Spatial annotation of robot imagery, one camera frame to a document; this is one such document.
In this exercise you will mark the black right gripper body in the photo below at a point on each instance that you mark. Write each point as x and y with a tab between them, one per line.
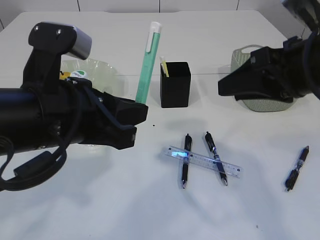
292	66

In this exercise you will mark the black square pen holder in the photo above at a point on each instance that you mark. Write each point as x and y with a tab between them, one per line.
175	89

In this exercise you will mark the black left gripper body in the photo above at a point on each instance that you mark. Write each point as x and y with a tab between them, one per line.
80	114

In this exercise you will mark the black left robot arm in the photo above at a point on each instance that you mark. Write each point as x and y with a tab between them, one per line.
27	118

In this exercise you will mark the clear plastic water bottle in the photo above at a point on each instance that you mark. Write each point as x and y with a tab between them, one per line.
78	74

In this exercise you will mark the mint green utility knife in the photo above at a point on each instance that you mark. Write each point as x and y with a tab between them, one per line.
148	62

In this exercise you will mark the green wavy glass plate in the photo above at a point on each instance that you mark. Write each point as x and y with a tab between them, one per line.
101	74

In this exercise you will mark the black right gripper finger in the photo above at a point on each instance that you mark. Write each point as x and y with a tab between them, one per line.
247	83

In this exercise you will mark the black pen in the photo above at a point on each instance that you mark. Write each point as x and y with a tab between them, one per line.
212	148
185	163
293	176

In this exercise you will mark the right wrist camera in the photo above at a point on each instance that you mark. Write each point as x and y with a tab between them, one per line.
305	11

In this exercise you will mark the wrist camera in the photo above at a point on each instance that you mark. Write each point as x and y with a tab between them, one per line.
60	39
305	11

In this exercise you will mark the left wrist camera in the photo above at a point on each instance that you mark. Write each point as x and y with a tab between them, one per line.
60	39

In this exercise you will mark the yellow utility knife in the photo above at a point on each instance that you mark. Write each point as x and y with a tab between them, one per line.
164	66

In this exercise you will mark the clear plastic ruler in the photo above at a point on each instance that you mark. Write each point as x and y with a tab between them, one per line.
203	161

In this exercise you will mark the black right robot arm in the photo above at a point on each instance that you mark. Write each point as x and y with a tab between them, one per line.
279	74

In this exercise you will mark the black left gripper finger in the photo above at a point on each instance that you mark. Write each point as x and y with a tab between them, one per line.
129	112
122	138

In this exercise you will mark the yellow pear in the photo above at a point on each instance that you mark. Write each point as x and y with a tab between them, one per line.
64	75

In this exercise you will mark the green woven plastic basket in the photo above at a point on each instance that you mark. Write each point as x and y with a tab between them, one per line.
238	58

